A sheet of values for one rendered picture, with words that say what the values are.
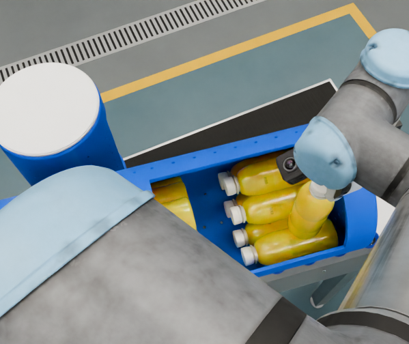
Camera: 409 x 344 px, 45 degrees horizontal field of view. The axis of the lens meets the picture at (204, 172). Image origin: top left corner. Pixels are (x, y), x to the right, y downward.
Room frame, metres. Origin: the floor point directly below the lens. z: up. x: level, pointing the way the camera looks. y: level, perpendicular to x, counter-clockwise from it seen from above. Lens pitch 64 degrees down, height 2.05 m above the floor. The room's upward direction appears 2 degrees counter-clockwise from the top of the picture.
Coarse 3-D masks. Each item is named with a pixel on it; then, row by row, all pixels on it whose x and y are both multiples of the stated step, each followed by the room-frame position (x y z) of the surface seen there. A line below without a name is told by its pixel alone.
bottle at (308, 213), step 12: (300, 192) 0.35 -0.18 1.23; (312, 192) 0.34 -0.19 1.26; (300, 204) 0.34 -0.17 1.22; (312, 204) 0.33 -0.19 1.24; (324, 204) 0.32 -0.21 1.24; (288, 216) 0.36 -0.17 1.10; (300, 216) 0.33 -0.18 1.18; (312, 216) 0.32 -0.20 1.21; (324, 216) 0.32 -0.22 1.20; (288, 228) 0.34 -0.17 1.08; (300, 228) 0.32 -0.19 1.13; (312, 228) 0.31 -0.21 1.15
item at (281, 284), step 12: (384, 204) 0.44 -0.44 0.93; (384, 216) 0.41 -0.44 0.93; (204, 228) 0.40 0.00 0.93; (336, 264) 0.31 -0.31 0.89; (348, 264) 0.31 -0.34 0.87; (360, 264) 0.31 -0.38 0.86; (288, 276) 0.28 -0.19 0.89; (300, 276) 0.28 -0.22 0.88; (312, 276) 0.29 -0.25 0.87; (324, 276) 0.29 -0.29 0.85; (276, 288) 0.26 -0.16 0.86; (288, 288) 0.27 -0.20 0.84
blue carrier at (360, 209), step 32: (288, 128) 0.53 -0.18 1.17; (160, 160) 0.46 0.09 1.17; (192, 160) 0.44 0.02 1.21; (224, 160) 0.43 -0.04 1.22; (192, 192) 0.46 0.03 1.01; (224, 192) 0.46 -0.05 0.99; (352, 192) 0.36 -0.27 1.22; (224, 224) 0.40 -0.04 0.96; (352, 224) 0.31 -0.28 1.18; (320, 256) 0.27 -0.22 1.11
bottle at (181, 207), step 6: (186, 198) 0.37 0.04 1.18; (162, 204) 0.36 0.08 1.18; (168, 204) 0.36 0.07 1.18; (174, 204) 0.36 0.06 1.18; (180, 204) 0.36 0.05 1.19; (186, 204) 0.36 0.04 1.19; (174, 210) 0.35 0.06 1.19; (180, 210) 0.34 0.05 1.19; (186, 210) 0.34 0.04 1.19; (192, 210) 0.35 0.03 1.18; (180, 216) 0.33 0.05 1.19; (186, 216) 0.33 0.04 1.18; (192, 216) 0.33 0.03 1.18; (186, 222) 0.32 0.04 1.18; (192, 222) 0.32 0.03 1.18
